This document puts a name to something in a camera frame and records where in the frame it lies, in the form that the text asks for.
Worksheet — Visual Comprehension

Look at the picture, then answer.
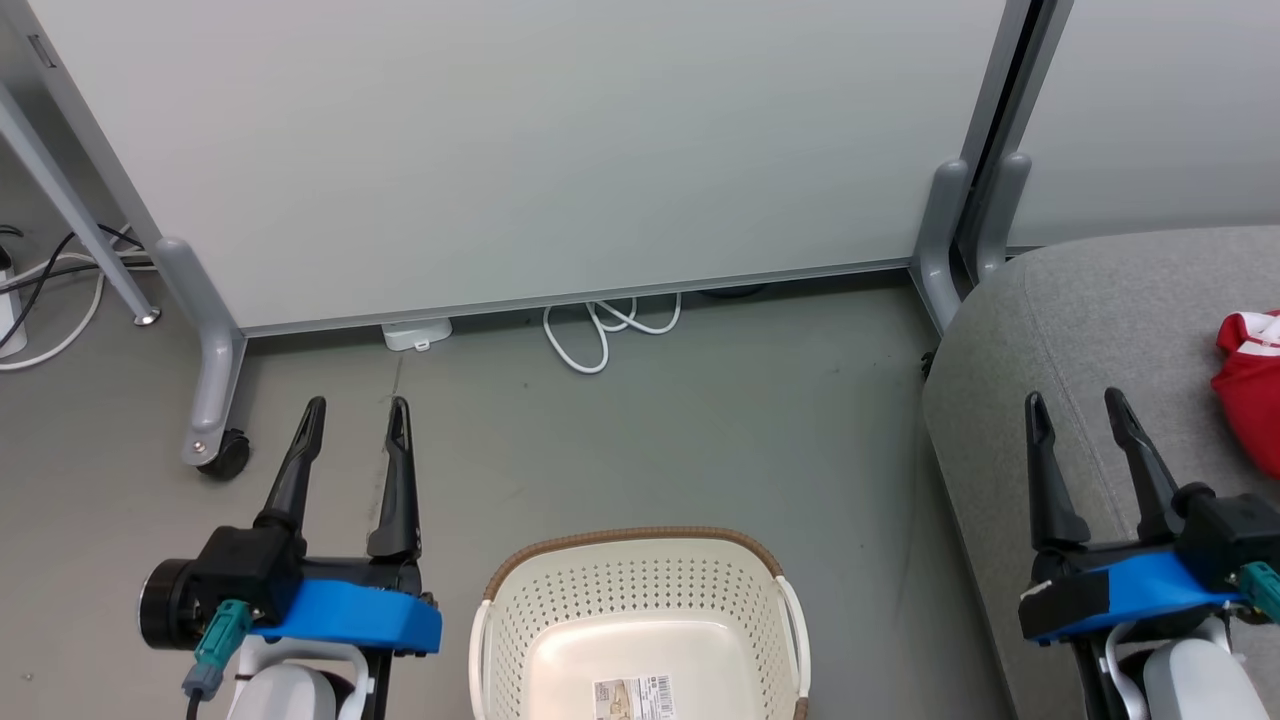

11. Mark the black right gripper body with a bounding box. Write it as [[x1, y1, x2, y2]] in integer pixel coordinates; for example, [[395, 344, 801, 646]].
[[1034, 484, 1280, 597]]

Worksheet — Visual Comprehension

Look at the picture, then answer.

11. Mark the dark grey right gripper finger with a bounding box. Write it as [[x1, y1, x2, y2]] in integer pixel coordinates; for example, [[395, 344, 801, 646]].
[[1022, 391, 1092, 552], [1104, 387, 1187, 542]]

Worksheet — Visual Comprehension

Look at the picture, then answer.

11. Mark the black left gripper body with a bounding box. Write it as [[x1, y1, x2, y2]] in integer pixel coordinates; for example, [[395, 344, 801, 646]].
[[139, 524, 424, 650]]

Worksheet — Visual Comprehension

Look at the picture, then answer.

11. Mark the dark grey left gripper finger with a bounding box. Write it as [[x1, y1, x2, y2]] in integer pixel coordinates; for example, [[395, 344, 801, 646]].
[[366, 396, 422, 562], [254, 396, 328, 532]]

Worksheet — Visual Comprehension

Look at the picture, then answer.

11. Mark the red garment with white trim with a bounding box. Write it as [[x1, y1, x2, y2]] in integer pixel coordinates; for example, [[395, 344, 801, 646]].
[[1209, 310, 1280, 480]]

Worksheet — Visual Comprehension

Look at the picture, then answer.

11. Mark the cream perforated laundry basket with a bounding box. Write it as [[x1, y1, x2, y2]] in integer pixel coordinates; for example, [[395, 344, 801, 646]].
[[468, 527, 812, 720]]

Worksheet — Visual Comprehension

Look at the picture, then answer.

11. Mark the black caster wheel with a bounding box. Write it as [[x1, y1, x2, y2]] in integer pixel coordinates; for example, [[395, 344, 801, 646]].
[[196, 429, 252, 480]]

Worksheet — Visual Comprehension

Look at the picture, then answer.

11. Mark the grey partition foot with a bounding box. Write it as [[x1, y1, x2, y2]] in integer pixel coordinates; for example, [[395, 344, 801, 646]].
[[974, 151, 1034, 287], [153, 237, 249, 469], [909, 157, 974, 337]]

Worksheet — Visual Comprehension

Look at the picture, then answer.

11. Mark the grey fabric sofa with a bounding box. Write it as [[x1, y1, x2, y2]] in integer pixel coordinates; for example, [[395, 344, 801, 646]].
[[920, 225, 1280, 720]]

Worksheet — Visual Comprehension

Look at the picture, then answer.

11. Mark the printed paper label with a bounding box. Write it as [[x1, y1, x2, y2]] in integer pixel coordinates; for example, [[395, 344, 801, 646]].
[[592, 674, 675, 720]]

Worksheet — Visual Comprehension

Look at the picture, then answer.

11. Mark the white power strip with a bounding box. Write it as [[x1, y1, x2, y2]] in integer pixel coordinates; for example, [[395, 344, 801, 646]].
[[0, 265, 28, 361]]

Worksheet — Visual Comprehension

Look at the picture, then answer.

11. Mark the grey table leg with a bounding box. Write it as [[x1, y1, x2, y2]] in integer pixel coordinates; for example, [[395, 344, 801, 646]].
[[0, 80, 163, 329]]

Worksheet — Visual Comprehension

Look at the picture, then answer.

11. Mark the small white partition panel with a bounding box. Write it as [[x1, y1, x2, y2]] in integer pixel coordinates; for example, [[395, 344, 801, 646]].
[[1005, 0, 1280, 249]]

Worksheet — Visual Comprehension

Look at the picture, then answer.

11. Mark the large white partition panel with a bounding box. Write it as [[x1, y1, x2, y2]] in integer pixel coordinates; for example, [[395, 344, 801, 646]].
[[28, 0, 1041, 338]]

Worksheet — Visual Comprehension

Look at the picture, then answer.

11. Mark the teal cable connector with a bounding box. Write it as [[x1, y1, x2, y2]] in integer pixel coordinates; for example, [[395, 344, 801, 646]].
[[1237, 561, 1280, 623], [182, 599, 252, 699]]

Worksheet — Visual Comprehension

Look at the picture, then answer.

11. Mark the white wall plug adapter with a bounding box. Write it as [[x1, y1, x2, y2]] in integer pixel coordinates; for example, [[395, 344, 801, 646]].
[[381, 317, 454, 354]]

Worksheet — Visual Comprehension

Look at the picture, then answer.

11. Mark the looped white cable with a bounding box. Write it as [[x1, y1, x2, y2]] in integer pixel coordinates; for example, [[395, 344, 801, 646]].
[[542, 292, 684, 376]]

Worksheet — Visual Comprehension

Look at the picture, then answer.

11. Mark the white floor cable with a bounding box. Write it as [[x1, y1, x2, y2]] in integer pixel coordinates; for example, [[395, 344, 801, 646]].
[[0, 253, 108, 373]]

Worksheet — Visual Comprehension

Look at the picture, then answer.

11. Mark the black floor cable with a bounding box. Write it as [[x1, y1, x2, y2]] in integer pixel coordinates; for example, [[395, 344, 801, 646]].
[[0, 224, 143, 353]]

